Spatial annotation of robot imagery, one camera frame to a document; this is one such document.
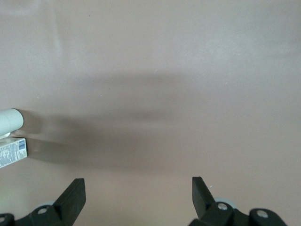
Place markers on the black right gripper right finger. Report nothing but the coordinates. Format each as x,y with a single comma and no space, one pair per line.
207,209

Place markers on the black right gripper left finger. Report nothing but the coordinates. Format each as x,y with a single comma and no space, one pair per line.
68,204

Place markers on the blue white milk carton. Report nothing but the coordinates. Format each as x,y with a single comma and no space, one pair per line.
13,151

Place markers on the white ribbed cup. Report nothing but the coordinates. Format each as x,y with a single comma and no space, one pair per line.
10,121

